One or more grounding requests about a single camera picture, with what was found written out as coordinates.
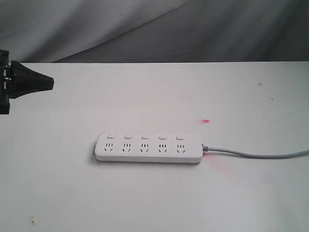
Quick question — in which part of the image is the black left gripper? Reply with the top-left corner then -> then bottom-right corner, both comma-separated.
0,50 -> 54,114

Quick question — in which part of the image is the white five-outlet power strip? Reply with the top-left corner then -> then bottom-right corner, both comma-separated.
94,132 -> 203,164

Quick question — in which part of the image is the grey backdrop cloth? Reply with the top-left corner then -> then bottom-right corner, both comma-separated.
0,0 -> 309,63

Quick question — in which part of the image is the grey power cable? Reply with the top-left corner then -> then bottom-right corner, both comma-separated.
201,143 -> 309,160

